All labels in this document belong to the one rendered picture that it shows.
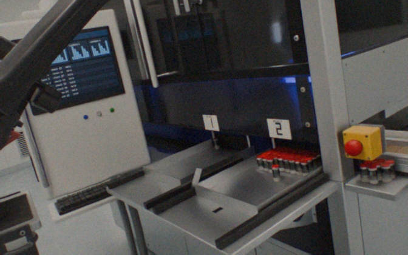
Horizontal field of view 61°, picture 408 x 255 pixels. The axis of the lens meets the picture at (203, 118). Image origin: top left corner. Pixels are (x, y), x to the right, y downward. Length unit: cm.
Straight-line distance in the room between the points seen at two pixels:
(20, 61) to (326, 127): 73
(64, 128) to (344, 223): 114
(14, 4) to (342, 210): 582
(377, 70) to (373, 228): 48
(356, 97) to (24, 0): 577
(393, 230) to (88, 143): 123
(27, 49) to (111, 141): 106
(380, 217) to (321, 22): 64
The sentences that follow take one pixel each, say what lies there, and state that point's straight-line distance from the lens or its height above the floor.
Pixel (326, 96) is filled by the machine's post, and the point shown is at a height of 112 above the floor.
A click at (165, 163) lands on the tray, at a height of 89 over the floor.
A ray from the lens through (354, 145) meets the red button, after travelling 91.
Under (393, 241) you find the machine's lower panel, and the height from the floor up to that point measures 57.
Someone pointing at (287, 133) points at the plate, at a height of 101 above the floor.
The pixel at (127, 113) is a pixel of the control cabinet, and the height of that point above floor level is 108.
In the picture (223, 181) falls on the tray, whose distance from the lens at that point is 112.
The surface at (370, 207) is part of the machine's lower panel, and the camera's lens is 117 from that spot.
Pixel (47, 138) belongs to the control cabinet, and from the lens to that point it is 159.
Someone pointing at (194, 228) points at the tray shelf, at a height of 88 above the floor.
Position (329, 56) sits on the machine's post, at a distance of 94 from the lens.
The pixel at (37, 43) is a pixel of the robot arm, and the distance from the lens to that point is 64.
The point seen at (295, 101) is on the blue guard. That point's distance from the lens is 101.
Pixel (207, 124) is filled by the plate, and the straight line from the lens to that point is 135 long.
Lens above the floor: 131
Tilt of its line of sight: 12 degrees down
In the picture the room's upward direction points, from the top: 12 degrees counter-clockwise
